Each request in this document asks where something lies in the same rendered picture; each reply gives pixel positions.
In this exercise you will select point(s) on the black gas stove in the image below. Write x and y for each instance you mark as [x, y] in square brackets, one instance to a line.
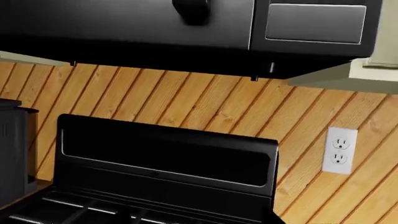
[164, 168]

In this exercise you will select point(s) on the black over-range microwave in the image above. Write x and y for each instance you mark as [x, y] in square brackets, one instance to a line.
[124, 35]

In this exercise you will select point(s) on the black coffee maker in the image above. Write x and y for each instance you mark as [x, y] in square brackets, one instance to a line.
[14, 149]

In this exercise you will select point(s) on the white wall outlet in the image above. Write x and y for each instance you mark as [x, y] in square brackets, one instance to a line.
[339, 150]

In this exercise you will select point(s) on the pale green wall cabinet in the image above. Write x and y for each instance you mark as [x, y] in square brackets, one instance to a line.
[367, 70]

